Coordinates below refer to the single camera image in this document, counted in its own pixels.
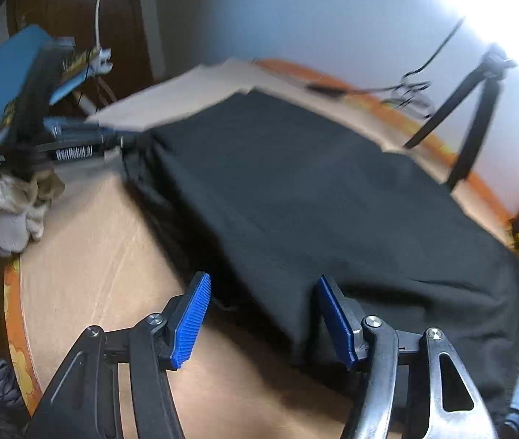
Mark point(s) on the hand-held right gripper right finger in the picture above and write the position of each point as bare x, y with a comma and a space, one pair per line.
332, 318

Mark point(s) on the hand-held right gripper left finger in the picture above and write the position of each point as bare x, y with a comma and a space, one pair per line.
191, 327

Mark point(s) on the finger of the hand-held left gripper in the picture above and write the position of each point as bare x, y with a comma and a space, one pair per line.
90, 130
76, 152

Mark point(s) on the black pants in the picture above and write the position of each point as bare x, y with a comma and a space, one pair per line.
286, 192

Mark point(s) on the person's left hand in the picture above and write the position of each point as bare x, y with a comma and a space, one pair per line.
8, 215

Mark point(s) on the pale cardboard sheet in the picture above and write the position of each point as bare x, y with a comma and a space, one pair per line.
163, 100

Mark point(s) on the brown wooden door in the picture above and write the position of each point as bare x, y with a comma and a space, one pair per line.
117, 32

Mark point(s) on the black tripod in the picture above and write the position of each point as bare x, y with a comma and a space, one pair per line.
478, 114

